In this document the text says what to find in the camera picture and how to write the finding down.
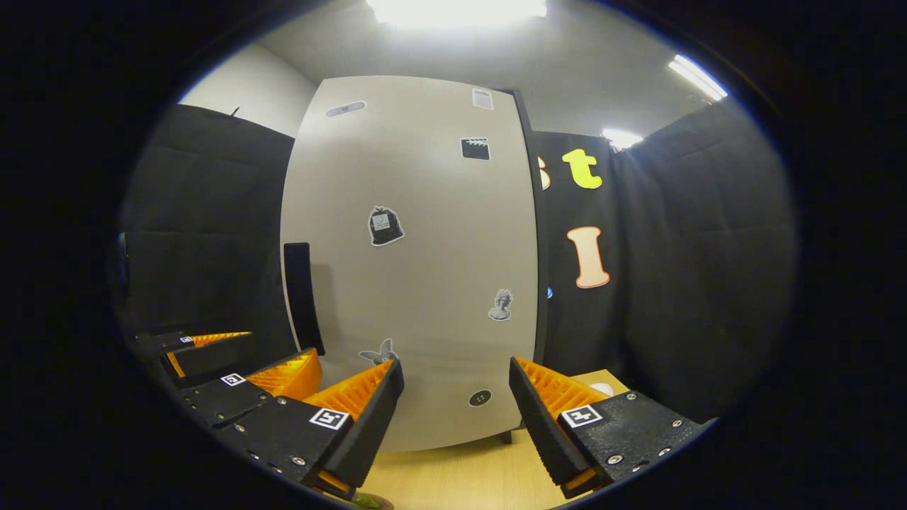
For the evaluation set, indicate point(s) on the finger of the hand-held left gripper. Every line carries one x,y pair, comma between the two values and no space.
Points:
212,358
227,398

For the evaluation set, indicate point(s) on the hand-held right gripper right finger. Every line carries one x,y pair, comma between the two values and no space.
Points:
535,425

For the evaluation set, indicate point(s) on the ceiling light panel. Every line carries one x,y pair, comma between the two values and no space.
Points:
457,10
698,76

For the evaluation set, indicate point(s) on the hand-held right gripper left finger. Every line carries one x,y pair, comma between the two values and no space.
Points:
372,425

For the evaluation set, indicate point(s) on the green label clear bottle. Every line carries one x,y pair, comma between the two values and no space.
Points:
372,501

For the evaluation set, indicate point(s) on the small white object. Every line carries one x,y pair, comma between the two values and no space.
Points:
601,389

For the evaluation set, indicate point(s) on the black backdrop cloth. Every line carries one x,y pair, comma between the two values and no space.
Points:
708,269
205,227
574,326

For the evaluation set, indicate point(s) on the grey cabinet door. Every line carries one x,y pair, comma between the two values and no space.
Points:
425,283

